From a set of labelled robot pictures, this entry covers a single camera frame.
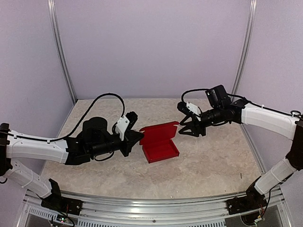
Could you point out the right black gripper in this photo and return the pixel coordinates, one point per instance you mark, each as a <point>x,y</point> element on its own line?
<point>195,132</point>

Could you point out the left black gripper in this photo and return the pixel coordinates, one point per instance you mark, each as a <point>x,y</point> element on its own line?
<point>132,133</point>

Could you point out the red paper box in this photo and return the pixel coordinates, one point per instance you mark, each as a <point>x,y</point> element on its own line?
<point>157,143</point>

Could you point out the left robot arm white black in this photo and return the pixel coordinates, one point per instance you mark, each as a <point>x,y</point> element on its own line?
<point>14,145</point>

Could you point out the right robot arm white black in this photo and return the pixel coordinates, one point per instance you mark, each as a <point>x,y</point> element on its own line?
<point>287,126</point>

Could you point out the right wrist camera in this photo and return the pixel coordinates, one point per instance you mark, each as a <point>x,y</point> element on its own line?
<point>189,108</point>

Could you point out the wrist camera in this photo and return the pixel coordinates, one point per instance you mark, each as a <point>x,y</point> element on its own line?
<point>124,123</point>
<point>189,108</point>

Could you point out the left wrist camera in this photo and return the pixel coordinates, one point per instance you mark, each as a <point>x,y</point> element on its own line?
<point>124,123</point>

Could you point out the front aluminium rail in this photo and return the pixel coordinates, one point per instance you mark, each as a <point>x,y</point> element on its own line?
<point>100,211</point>

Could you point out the right aluminium frame post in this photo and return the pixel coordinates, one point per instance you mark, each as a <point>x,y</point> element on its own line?
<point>245,46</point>

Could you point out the aluminium frame post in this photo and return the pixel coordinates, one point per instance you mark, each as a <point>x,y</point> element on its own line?
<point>245,46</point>
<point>60,51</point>

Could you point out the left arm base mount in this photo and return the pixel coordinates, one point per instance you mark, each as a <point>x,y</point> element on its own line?
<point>64,205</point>

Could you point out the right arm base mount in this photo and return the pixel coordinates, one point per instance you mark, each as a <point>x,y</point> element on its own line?
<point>243,204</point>

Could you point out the left aluminium frame post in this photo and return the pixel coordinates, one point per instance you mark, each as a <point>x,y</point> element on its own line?
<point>60,51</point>

